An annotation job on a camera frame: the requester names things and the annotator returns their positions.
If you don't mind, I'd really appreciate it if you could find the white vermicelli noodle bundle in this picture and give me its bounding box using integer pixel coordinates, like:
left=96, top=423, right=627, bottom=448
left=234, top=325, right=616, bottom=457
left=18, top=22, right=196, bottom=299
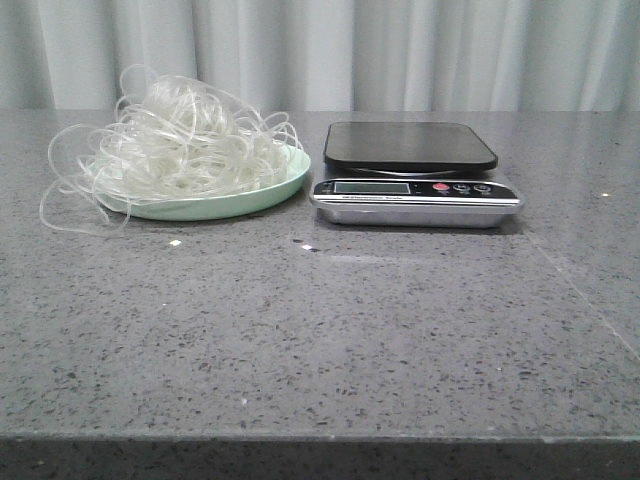
left=39, top=65, right=305, bottom=236

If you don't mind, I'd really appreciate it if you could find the black silver kitchen scale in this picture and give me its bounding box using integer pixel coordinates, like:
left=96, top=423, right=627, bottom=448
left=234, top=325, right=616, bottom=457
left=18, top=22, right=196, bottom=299
left=310, top=121, right=524, bottom=229

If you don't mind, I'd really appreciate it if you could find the pale green round plate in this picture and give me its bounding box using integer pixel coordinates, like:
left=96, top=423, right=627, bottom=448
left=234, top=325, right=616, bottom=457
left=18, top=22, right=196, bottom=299
left=97, top=145, right=311, bottom=222

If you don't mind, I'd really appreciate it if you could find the white pleated curtain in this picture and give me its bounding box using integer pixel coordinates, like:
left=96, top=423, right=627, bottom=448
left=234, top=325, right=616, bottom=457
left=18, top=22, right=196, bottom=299
left=1, top=1, right=639, bottom=111

